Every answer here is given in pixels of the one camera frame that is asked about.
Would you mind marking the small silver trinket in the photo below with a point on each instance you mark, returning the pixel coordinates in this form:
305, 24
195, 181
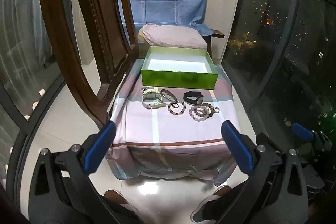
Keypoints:
145, 88

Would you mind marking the thin metal bangle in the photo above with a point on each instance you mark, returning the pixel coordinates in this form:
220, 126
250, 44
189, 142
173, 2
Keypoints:
168, 94

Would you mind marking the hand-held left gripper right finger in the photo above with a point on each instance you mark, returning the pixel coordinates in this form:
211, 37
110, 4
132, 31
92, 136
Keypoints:
237, 150

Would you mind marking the white wrist watch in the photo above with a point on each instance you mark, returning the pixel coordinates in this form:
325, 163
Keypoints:
151, 99

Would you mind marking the person's left foot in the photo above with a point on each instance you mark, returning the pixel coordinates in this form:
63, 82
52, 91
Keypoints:
114, 196

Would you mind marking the carved brown wooden chair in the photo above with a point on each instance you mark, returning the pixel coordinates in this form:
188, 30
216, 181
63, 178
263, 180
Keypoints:
86, 37

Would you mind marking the glass balcony window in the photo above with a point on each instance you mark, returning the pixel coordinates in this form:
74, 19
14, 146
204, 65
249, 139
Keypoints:
23, 43
283, 56

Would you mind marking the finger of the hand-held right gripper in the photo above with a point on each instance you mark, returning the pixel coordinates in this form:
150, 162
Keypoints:
302, 132

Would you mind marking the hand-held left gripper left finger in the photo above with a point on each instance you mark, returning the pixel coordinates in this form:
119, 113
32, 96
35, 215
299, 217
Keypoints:
99, 146

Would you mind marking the pink pillow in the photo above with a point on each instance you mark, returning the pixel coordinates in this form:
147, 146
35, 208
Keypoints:
173, 36

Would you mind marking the black wrist watch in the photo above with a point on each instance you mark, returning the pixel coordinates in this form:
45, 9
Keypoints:
193, 98

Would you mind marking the person's right foot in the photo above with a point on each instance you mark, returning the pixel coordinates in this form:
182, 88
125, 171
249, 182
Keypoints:
210, 204

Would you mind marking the person's foot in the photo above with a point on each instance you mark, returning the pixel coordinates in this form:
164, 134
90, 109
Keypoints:
114, 196
210, 204

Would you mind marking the pink plaid sheet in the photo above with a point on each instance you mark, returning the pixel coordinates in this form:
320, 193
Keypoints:
168, 132

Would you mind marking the green cardboard box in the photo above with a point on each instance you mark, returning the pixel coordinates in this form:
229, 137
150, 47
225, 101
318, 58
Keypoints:
178, 78

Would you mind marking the wooden armchair frame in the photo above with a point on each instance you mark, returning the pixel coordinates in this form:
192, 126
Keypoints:
218, 34

